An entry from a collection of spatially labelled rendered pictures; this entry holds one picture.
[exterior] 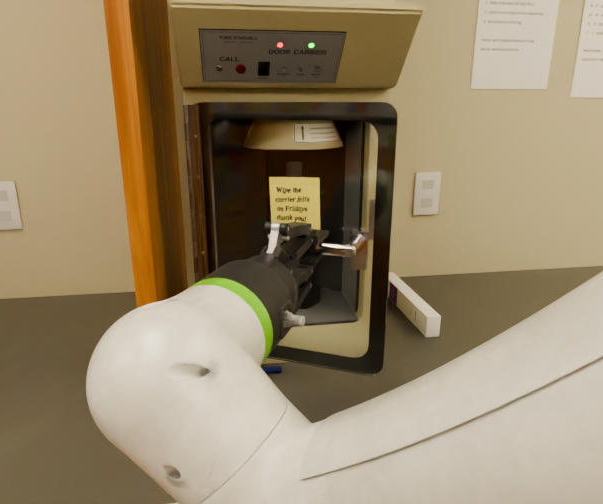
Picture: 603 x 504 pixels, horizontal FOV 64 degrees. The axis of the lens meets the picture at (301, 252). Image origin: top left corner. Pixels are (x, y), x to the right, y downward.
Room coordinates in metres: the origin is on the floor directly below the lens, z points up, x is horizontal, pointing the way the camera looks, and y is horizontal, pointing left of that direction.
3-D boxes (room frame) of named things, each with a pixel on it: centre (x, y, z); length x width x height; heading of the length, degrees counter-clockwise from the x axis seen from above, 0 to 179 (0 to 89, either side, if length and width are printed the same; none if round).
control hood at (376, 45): (0.71, 0.01, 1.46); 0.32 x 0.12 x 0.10; 99
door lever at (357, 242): (0.64, -0.04, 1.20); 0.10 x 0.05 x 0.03; 71
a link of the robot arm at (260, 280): (0.41, 0.05, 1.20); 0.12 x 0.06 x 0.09; 72
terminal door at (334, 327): (0.69, 0.02, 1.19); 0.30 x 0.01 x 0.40; 71
